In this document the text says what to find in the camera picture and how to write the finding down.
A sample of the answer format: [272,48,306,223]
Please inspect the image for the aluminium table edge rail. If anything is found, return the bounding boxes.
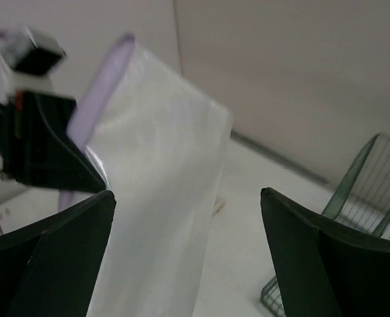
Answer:
[231,129,329,186]

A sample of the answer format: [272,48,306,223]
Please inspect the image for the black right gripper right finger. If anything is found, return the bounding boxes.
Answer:
[260,188,390,316]

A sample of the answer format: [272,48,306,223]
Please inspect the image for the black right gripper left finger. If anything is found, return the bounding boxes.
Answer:
[0,190,116,316]

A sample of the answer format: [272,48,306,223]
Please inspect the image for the clear mesh pouch purple zipper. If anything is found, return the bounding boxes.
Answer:
[67,34,232,316]

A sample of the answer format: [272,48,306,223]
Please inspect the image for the green wire desk organizer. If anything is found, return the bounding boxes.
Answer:
[260,133,390,316]

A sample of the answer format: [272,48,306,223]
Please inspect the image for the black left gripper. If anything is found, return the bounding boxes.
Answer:
[0,89,106,193]

